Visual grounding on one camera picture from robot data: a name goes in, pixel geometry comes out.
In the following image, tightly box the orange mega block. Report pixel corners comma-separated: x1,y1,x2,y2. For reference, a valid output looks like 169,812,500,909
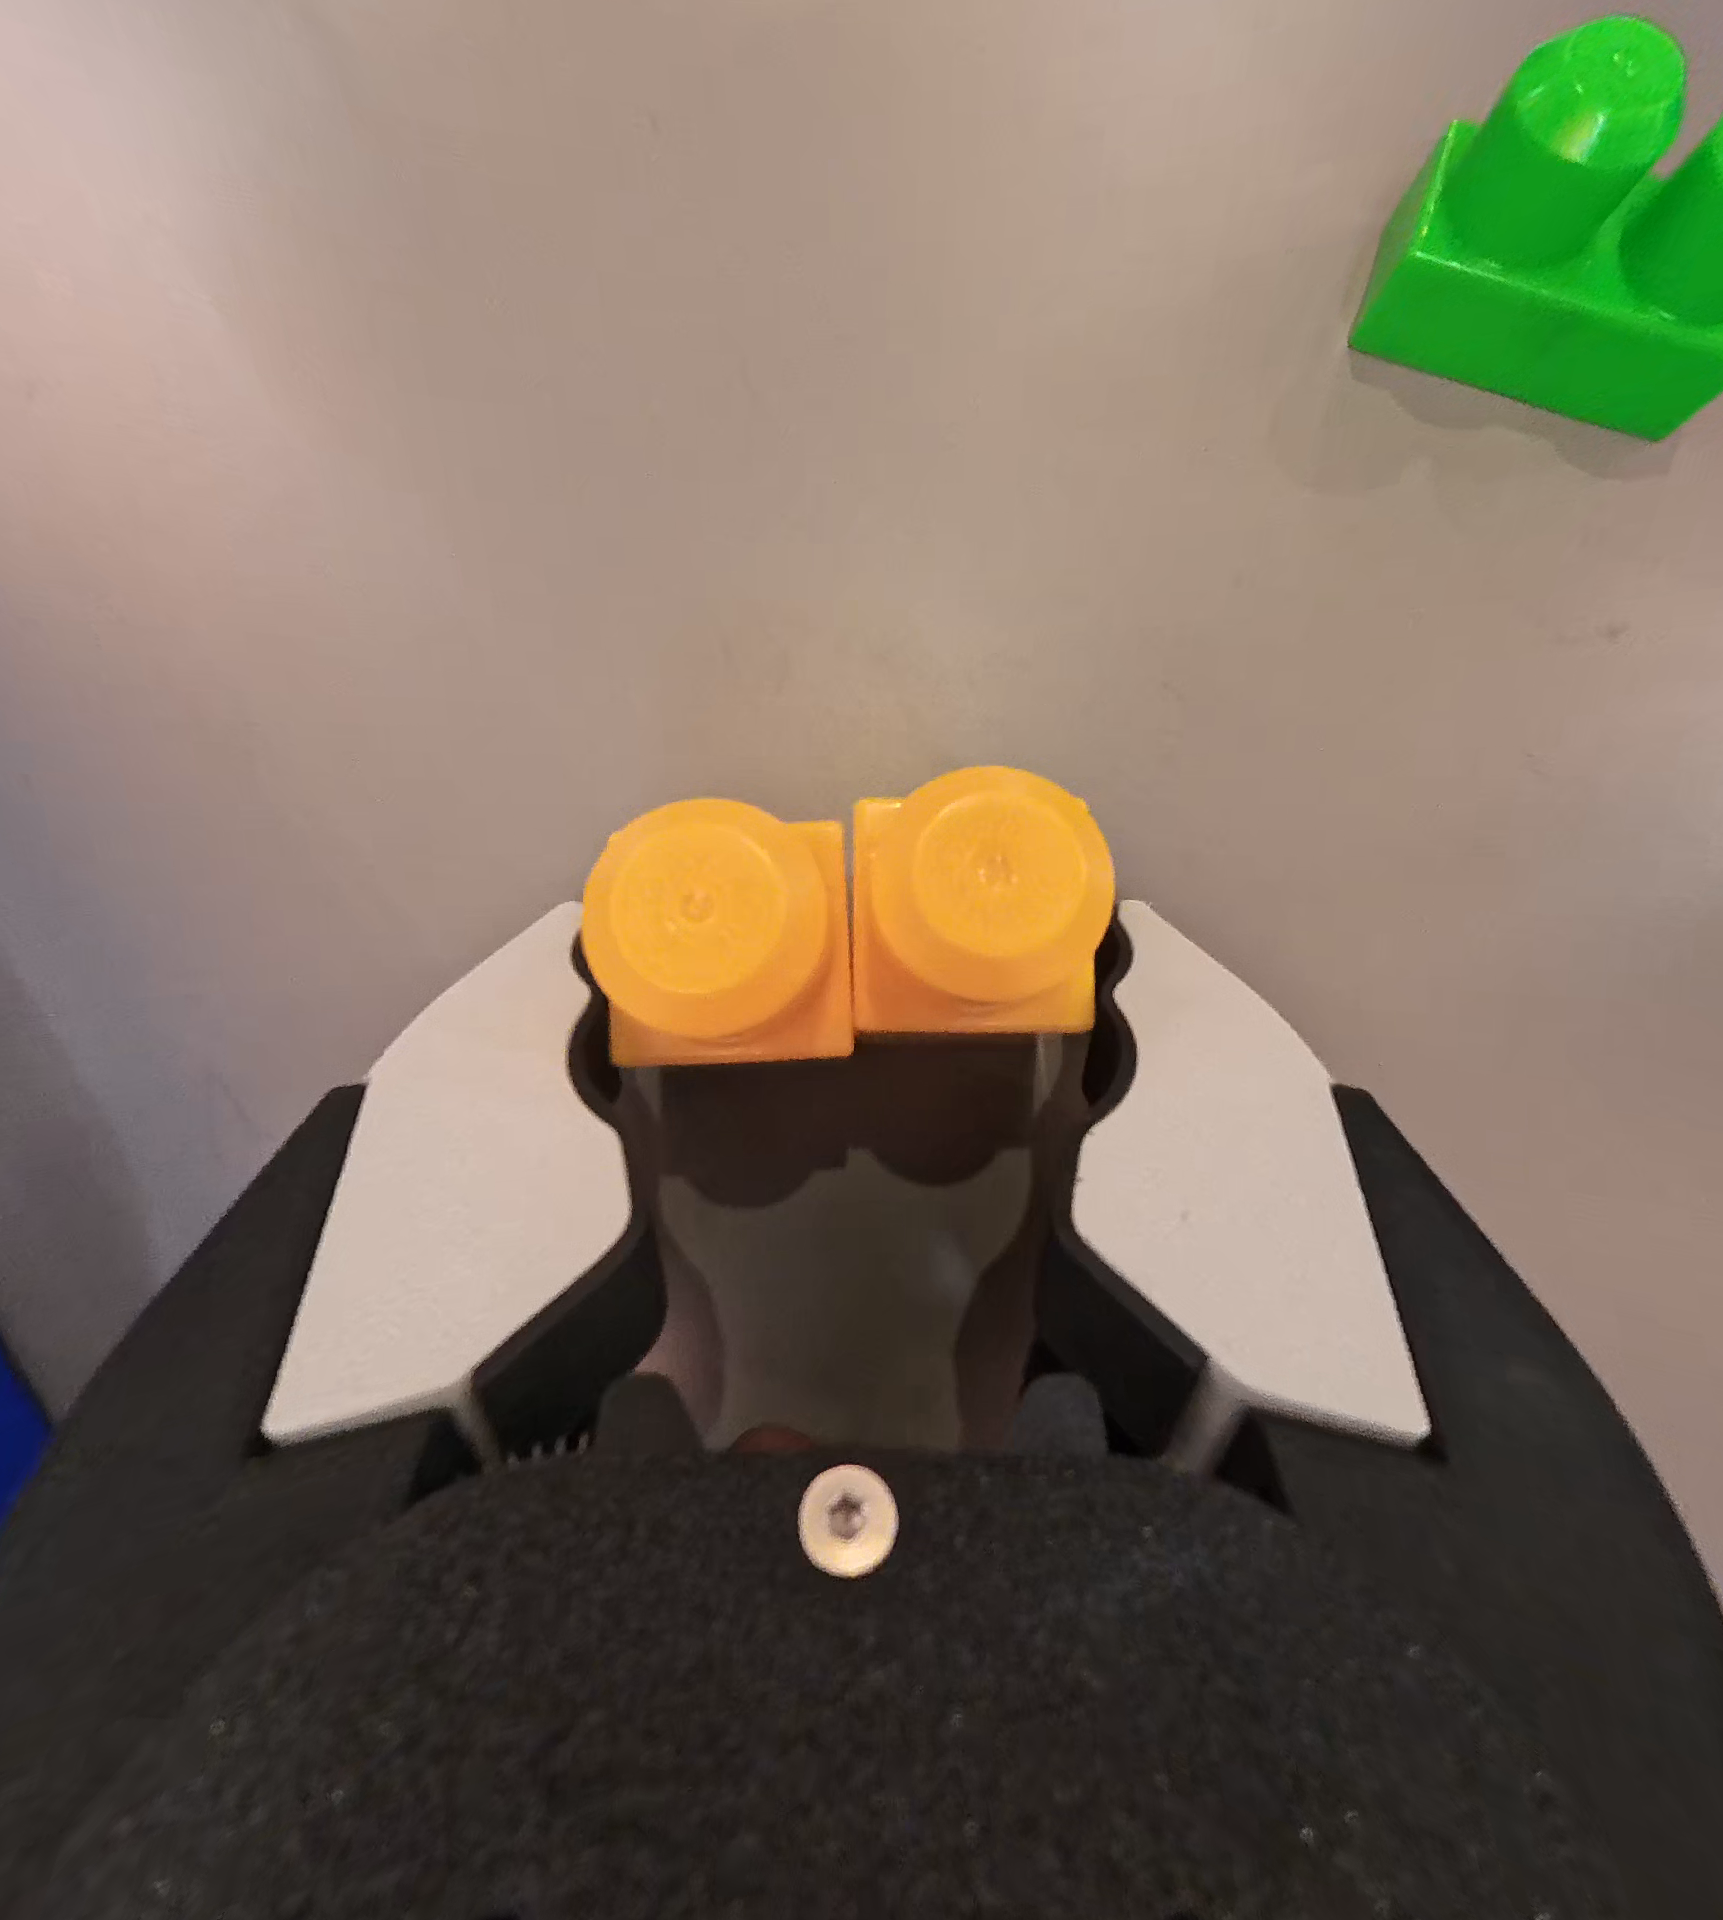
850,767,1122,1041
580,797,860,1070

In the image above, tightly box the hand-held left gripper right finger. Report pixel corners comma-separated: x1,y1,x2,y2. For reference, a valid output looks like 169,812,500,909
1036,900,1436,1452

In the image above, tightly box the green mega block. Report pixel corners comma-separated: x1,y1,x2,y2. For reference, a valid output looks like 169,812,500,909
1348,17,1723,447

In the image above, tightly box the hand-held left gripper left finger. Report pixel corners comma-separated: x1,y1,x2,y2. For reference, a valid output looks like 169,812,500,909
261,900,668,1448

